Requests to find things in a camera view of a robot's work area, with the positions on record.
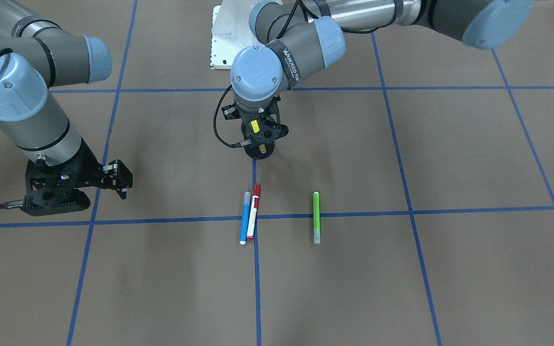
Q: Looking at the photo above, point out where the yellow highlighter pen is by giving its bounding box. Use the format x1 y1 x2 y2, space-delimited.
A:
249 120 260 134

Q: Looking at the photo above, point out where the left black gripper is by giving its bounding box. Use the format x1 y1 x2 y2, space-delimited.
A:
222 94 290 147

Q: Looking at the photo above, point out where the black mesh pen cup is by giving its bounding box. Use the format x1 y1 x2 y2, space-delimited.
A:
241 120 282 160

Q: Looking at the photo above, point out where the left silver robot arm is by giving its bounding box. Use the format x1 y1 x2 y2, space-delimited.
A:
222 0 534 156

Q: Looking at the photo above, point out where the green highlighter pen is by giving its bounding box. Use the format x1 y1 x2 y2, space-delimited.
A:
312 191 321 245

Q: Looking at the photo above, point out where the red and white marker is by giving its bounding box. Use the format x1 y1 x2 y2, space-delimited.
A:
246 184 261 242

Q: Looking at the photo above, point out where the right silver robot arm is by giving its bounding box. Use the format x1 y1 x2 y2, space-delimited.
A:
0 0 133 216

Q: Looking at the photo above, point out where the blue highlighter pen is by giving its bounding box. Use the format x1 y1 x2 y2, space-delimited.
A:
239 191 252 245

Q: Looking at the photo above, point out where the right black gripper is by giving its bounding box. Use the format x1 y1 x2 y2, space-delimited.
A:
21 141 133 216

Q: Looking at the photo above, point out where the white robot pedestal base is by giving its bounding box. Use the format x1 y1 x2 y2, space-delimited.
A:
210 0 268 70

